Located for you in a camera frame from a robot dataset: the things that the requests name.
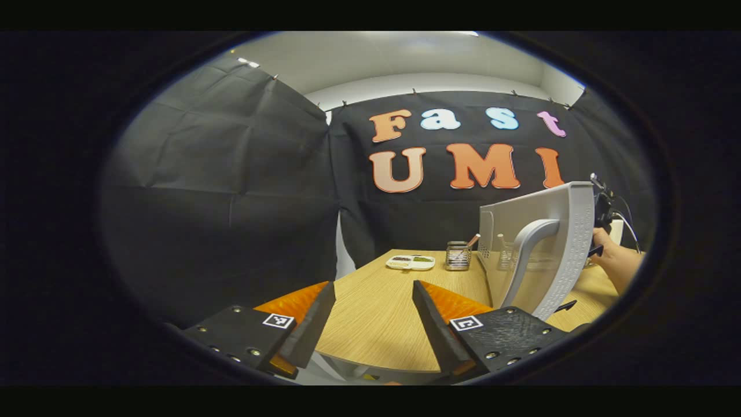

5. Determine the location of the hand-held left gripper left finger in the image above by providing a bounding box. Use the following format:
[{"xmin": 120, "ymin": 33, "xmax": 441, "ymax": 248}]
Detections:
[{"xmin": 174, "ymin": 281, "xmax": 337, "ymax": 381}]

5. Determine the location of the white divided dish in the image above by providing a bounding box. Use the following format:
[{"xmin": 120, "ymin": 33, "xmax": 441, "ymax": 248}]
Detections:
[{"xmin": 386, "ymin": 254, "xmax": 436, "ymax": 272}]

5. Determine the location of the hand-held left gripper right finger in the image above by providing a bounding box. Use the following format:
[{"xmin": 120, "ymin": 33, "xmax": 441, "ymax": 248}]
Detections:
[{"xmin": 412, "ymin": 280, "xmax": 591, "ymax": 383}]

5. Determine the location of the black backdrop cloth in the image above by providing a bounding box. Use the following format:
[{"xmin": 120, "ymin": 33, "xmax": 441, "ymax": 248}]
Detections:
[{"xmin": 100, "ymin": 55, "xmax": 658, "ymax": 328}]

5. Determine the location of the white microwave oven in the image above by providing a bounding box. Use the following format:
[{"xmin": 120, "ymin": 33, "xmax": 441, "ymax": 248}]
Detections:
[{"xmin": 478, "ymin": 181, "xmax": 596, "ymax": 322}]

